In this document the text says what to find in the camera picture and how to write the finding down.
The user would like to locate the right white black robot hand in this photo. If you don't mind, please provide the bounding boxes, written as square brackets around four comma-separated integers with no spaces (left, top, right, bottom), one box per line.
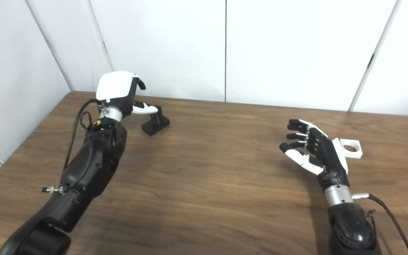
[279,119,350,190]

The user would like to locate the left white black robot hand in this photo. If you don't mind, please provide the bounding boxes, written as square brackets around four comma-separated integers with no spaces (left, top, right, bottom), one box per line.
[96,71,163,117]

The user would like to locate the white square piece with hole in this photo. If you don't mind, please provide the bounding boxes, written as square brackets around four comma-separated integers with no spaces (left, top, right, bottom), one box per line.
[331,138,363,159]

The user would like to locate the black peg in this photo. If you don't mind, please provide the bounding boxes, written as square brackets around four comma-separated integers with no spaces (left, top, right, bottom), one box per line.
[141,108,170,136]

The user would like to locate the left thin black wire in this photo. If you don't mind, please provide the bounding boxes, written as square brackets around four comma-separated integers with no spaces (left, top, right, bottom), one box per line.
[79,112,96,132]

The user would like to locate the thin black wire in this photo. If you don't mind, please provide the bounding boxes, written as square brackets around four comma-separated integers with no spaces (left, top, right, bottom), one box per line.
[365,210,379,245]
[79,112,96,132]

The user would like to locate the right thin black wire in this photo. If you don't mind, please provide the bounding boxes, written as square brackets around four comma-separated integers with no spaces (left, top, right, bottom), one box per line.
[365,210,379,245]

